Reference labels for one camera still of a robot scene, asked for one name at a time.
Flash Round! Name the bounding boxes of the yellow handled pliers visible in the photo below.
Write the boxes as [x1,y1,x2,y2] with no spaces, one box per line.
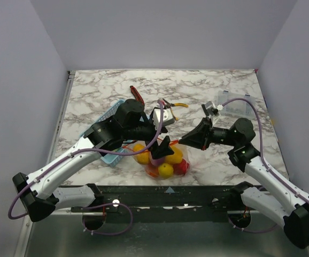
[161,98,189,121]

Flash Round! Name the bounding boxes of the red apple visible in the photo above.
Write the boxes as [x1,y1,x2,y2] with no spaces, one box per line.
[173,159,190,176]

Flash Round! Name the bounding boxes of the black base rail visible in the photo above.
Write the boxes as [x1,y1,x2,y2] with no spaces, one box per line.
[72,183,253,228]

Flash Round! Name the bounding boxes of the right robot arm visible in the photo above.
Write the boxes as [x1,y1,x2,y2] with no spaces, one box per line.
[179,118,309,249]

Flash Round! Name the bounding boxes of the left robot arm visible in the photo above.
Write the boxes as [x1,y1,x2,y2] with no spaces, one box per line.
[12,99,175,222]

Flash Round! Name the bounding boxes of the yellow bell pepper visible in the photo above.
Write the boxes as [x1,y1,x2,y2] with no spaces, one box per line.
[165,147,183,164]

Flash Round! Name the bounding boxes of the clear plastic parts box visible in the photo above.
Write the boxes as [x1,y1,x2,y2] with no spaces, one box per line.
[217,90,256,120]

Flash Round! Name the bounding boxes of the aluminium frame rail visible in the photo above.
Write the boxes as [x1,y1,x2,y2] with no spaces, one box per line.
[8,71,75,256]

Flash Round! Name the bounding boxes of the yellow lemon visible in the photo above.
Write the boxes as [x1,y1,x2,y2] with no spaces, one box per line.
[158,163,174,179]

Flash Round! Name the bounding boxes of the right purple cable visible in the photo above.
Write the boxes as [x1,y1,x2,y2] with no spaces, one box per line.
[221,98,309,243]

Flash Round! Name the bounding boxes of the purple onion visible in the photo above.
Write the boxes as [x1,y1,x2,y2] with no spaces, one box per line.
[151,157,165,167]

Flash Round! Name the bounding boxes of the red black utility knife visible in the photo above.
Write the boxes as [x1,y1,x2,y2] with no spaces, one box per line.
[129,86,145,106]

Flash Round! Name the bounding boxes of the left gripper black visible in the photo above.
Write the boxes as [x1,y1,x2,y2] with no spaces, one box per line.
[123,117,175,158]

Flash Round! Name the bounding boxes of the clear zip bag orange zipper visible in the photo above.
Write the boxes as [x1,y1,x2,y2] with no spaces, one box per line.
[132,140,191,180]

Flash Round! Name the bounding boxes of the yellow orange fruit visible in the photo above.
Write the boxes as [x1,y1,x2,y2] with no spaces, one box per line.
[133,143,150,165]

